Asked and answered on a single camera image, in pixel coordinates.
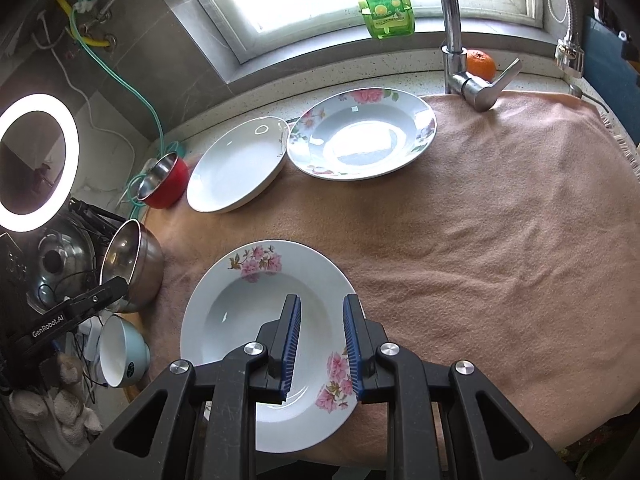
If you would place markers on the red steel-lined bowl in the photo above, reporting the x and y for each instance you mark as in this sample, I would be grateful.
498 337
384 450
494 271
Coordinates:
172 187

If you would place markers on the chrome faucet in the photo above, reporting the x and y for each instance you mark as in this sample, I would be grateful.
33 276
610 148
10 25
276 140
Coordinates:
452 10

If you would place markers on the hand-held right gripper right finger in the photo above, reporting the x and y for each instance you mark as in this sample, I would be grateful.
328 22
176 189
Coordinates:
352 345

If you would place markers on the white plate with pink blossoms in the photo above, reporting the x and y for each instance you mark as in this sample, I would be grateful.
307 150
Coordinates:
240 300

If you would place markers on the orange fruit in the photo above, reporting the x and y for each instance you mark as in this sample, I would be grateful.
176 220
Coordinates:
481 65

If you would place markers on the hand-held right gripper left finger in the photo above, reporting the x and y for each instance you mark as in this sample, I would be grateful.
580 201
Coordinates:
292 345

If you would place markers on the plain white plate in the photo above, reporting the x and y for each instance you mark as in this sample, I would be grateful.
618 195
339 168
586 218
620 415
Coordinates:
235 170

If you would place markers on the white power adapter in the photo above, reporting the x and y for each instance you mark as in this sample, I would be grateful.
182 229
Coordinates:
90 332

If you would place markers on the white fluffy cloth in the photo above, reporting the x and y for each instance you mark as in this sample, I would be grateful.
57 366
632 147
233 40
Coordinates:
70 410

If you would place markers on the stainless steel bowl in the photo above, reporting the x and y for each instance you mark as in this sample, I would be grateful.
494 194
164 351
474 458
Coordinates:
145 260

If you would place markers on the green round power strip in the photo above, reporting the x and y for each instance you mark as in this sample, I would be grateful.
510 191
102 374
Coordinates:
172 149

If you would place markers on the blue board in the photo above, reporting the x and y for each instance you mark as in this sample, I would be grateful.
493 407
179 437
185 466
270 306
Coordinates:
605 70

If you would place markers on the yellow pipe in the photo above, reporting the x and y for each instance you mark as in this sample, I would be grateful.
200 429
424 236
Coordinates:
64 7

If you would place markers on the steel pot lid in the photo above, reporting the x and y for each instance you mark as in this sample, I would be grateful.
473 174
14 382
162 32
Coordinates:
55 245

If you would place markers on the black tripod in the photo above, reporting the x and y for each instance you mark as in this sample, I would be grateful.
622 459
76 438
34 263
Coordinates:
95 217

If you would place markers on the light blue ceramic bowl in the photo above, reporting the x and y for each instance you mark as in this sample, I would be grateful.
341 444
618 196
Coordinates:
117 355

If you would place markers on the pink towel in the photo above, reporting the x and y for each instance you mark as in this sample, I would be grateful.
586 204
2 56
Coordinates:
475 260

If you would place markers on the large white plate pink peonies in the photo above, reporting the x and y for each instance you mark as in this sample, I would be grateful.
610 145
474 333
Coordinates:
360 140

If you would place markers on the black control panel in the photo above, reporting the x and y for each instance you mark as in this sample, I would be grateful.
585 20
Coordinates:
12 265

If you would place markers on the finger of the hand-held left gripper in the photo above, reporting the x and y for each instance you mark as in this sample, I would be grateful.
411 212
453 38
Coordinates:
102 292

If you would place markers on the white window frame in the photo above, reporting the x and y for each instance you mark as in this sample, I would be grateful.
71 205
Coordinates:
300 10

